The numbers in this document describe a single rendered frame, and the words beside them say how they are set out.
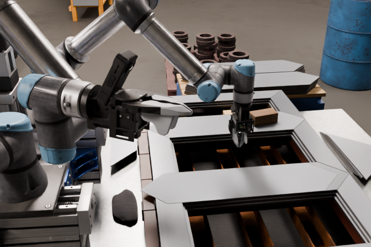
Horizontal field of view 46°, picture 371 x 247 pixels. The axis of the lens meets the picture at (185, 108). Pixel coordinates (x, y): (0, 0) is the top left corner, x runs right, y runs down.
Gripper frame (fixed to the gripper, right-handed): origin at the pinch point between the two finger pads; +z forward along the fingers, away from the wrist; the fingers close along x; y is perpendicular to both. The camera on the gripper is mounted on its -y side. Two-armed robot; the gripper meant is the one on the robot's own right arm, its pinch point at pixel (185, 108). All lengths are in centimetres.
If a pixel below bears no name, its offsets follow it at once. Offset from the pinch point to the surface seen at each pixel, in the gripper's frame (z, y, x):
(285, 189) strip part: 13, 52, -73
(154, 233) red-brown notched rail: -22, 59, -38
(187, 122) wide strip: -38, 47, -108
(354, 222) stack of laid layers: 37, 54, -66
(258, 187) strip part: 4, 52, -71
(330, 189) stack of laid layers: 29, 51, -79
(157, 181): -31, 53, -61
